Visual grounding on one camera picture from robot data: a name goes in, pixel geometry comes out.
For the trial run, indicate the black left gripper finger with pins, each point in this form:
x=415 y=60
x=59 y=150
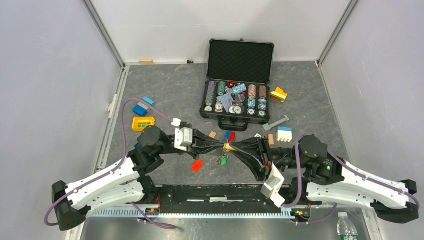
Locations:
x=202 y=140
x=198 y=152

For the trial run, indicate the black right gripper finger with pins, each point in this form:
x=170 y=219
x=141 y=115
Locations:
x=251 y=146
x=255 y=164

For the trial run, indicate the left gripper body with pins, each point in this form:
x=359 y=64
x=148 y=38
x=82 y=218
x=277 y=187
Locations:
x=189 y=150

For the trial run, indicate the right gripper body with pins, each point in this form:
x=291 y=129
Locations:
x=272 y=153

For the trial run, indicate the yellow key tag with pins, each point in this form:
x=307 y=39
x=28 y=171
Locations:
x=227 y=147

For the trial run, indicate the green key tag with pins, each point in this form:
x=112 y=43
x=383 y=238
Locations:
x=223 y=160

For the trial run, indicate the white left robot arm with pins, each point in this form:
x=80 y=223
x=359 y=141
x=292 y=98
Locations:
x=128 y=179

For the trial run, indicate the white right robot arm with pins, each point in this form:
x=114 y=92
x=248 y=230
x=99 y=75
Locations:
x=310 y=172

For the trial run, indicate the orange flat block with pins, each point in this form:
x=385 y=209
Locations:
x=213 y=134

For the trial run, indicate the blue white brick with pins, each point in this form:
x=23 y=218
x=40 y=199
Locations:
x=284 y=134

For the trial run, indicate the grey plastic bolt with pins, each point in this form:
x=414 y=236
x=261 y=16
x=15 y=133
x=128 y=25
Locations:
x=269 y=126

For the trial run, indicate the blue red brick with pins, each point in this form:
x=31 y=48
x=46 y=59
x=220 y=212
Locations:
x=229 y=136

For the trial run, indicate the yellow window brick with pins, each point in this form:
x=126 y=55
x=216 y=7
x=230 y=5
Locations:
x=139 y=123

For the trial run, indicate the blue grey green brick stack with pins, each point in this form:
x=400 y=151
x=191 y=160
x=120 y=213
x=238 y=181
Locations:
x=141 y=109

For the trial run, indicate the black poker chip case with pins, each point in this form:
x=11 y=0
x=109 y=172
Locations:
x=236 y=91

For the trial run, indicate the yellow orange brick pile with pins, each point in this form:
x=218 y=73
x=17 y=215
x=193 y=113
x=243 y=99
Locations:
x=278 y=95

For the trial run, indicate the wooden block on ledge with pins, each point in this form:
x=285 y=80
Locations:
x=146 y=61

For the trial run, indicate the plastic water bottle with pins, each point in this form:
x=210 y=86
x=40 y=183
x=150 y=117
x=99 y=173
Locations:
x=346 y=230

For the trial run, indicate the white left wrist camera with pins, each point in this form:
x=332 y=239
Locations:
x=183 y=136

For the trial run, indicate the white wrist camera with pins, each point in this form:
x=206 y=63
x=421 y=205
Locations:
x=271 y=187
x=183 y=136

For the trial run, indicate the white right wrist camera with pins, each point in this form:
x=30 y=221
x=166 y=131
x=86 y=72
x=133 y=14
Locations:
x=271 y=187

